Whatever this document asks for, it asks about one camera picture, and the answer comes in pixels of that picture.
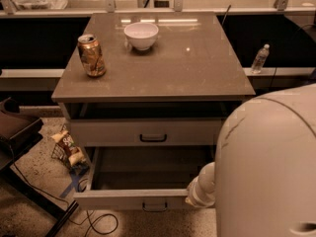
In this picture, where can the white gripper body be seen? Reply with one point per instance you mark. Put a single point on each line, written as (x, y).
(198, 190)

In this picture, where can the grey drawer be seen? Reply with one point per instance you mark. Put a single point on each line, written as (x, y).
(148, 178)
(144, 131)

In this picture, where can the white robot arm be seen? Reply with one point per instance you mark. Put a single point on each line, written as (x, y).
(263, 180)

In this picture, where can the grey drawer cabinet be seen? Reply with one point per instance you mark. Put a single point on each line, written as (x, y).
(190, 72)

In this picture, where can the chip snack bag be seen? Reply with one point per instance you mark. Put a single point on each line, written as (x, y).
(72, 154)

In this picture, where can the clear plastic water bottle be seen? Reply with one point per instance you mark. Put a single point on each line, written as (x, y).
(260, 59)

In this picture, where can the white ceramic bowl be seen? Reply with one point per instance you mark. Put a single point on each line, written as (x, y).
(141, 35)

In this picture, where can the dark stand left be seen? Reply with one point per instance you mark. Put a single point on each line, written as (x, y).
(18, 134)

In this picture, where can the gold soda can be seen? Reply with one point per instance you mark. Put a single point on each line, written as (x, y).
(91, 56)

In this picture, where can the small wire basket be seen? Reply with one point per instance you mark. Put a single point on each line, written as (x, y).
(61, 151)

